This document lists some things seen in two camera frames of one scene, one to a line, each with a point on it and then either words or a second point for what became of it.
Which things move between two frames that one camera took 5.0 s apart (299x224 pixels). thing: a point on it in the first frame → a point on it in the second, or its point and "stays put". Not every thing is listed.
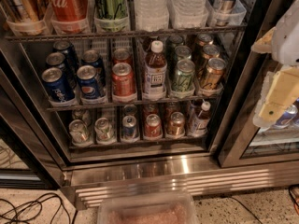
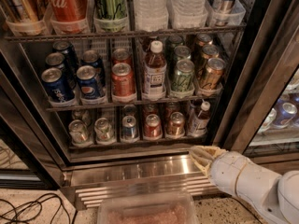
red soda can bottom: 153,127 stays put
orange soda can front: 177,124 stays put
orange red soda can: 123,83 stays put
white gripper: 287,37 → 224,172
